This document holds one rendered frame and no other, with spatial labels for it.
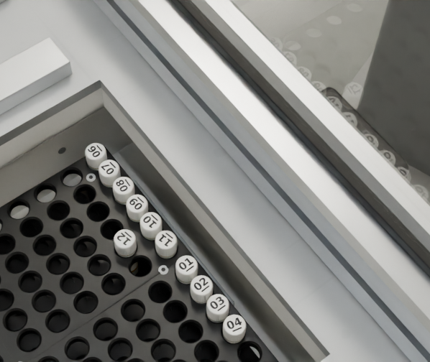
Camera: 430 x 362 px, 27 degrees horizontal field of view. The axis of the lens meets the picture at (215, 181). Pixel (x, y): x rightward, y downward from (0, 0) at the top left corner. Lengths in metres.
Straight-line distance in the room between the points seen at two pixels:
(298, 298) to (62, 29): 0.21
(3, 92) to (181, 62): 0.10
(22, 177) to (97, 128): 0.06
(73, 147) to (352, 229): 0.22
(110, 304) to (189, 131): 0.10
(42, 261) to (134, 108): 0.10
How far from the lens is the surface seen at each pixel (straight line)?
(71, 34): 0.53
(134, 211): 0.50
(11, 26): 0.54
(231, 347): 0.48
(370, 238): 0.41
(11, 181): 0.56
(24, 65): 0.50
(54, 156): 0.56
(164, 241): 0.49
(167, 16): 0.47
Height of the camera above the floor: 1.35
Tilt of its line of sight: 61 degrees down
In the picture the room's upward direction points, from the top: 2 degrees clockwise
